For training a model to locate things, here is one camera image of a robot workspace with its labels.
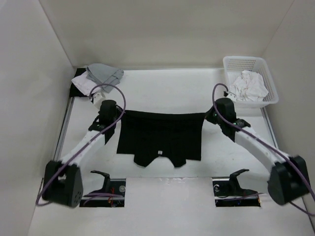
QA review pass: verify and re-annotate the black tank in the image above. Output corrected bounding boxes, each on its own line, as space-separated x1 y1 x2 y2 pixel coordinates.
117 110 205 168
69 68 88 97

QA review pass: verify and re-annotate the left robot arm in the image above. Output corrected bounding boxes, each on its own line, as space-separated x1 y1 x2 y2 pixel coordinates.
37 100 124 208

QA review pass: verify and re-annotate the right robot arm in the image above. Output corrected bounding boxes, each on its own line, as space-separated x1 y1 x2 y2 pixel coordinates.
205 98 314 206

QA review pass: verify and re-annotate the white crumpled tank top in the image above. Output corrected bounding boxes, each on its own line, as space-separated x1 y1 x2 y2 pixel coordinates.
229 70 269 102

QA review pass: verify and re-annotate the white folded tank top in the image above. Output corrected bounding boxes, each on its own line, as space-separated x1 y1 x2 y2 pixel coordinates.
71 71 96 96

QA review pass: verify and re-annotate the grey folded tank top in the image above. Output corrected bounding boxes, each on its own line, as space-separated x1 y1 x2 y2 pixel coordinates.
86 63 124 86

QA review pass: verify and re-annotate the black folded tank top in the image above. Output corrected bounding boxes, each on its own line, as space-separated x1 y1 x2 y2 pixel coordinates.
69 68 88 97

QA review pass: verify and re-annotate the white plastic laundry basket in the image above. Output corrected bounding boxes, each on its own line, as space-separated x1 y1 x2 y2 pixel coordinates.
223 56 279 108

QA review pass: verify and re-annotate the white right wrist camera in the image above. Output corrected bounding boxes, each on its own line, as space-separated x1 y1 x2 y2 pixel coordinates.
223 91 237 102

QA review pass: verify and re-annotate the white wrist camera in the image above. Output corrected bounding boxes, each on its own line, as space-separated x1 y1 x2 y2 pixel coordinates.
223 91 237 102
91 91 106 105

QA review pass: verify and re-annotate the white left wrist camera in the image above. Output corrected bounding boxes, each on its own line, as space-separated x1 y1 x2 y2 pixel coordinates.
91 91 106 105

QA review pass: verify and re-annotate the right aluminium table rail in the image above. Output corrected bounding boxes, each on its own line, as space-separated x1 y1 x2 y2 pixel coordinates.
260 107 278 148

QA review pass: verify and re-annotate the aluminium table rail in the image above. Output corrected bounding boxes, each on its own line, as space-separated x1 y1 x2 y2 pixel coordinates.
53 97 74 160
260 107 278 148

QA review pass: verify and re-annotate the left aluminium table rail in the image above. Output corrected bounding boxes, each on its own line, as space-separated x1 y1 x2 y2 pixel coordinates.
53 97 74 160

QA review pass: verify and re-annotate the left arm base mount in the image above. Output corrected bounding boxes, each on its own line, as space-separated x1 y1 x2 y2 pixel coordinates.
79 170 126 208

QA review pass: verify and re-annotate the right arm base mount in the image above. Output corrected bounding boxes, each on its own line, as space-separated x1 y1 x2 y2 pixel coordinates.
212 169 261 207

